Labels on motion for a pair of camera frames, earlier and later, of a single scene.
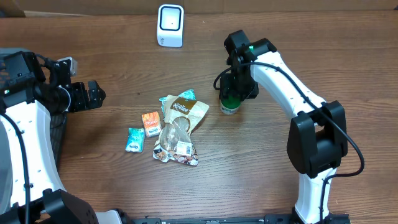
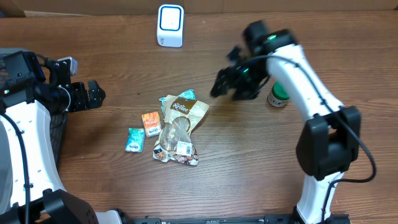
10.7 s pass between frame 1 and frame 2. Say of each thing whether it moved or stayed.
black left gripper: stayed
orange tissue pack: stayed
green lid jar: moved
